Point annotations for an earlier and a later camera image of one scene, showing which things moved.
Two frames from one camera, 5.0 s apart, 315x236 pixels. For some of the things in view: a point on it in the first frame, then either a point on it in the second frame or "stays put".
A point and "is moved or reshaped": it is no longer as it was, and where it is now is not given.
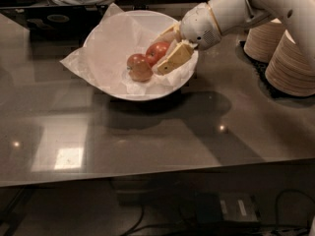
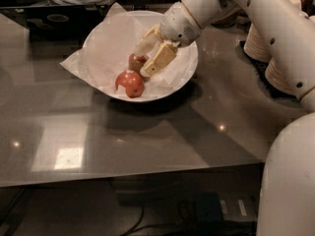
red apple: (156, 51) is moved or reshaped
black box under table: (224, 207) stays put
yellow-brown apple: (139, 67) stays put
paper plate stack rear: (262, 39) stays put
